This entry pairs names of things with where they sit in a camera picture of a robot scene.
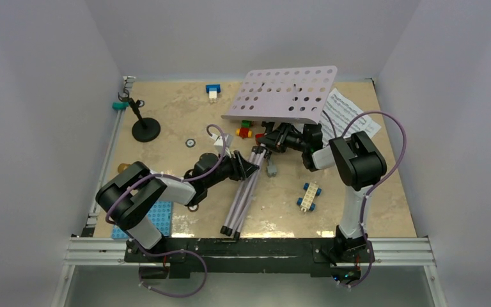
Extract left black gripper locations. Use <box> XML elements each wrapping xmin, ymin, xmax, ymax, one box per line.
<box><xmin>204</xmin><ymin>149</ymin><xmax>258</xmax><ymax>189</ymax></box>

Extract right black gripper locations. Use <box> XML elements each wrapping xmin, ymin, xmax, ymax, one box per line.
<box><xmin>257</xmin><ymin>120</ymin><xmax>309</xmax><ymax>152</ymax></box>

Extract lilac music stand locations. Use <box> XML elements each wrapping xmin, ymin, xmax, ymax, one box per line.
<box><xmin>221</xmin><ymin>66</ymin><xmax>337</xmax><ymax>239</ymax></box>

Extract white sheet music pages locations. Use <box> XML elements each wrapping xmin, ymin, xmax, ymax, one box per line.
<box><xmin>320</xmin><ymin>88</ymin><xmax>381</xmax><ymax>146</ymax></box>

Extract black microphone stand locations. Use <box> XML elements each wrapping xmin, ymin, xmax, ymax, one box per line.
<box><xmin>118</xmin><ymin>89</ymin><xmax>161</xmax><ymax>143</ymax></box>

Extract gold microphone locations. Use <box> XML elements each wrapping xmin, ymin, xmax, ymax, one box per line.
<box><xmin>117</xmin><ymin>163</ymin><xmax>130</xmax><ymax>173</ymax></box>

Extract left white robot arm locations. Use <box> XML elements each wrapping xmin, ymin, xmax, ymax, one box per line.
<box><xmin>95</xmin><ymin>151</ymin><xmax>259</xmax><ymax>262</ymax></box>

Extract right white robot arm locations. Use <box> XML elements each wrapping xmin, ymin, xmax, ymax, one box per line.
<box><xmin>256</xmin><ymin>122</ymin><xmax>387</xmax><ymax>260</ymax></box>

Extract red and grey brick hammer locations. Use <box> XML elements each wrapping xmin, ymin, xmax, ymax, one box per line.
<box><xmin>255</xmin><ymin>133</ymin><xmax>277</xmax><ymax>177</ymax></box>

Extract red brick yellow wheels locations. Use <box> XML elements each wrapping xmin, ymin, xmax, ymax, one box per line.
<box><xmin>236</xmin><ymin>127</ymin><xmax>253</xmax><ymax>139</ymax></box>

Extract green brick toy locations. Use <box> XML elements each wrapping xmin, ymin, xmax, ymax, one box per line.
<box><xmin>241</xmin><ymin>120</ymin><xmax>253</xmax><ymax>129</ymax></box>

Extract poker chip near centre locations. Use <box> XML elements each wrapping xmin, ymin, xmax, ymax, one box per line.
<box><xmin>185</xmin><ymin>138</ymin><xmax>196</xmax><ymax>148</ymax></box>

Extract poker chip near front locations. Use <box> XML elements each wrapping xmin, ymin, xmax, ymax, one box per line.
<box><xmin>187</xmin><ymin>205</ymin><xmax>199</xmax><ymax>212</ymax></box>

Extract white brick car blue wheels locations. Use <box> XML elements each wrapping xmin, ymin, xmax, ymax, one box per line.
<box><xmin>297</xmin><ymin>182</ymin><xmax>322</xmax><ymax>212</ymax></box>

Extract blue and white bricks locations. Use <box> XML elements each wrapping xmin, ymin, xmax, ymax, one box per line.
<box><xmin>205</xmin><ymin>84</ymin><xmax>221</xmax><ymax>100</ymax></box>

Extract light blue building baseplate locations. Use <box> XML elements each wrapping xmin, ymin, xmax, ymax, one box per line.
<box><xmin>111</xmin><ymin>201</ymin><xmax>173</xmax><ymax>240</ymax></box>

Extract teal clamp hook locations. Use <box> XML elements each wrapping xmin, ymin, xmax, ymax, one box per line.
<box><xmin>112</xmin><ymin>102</ymin><xmax>129</xmax><ymax>111</ymax></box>

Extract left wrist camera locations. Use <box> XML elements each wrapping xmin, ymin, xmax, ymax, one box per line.
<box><xmin>211</xmin><ymin>133</ymin><xmax>233</xmax><ymax>155</ymax></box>

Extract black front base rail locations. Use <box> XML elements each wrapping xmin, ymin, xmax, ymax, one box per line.
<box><xmin>124</xmin><ymin>237</ymin><xmax>372</xmax><ymax>281</ymax></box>

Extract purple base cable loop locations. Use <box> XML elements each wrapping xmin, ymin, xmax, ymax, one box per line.
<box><xmin>127</xmin><ymin>241</ymin><xmax>208</xmax><ymax>298</ymax></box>

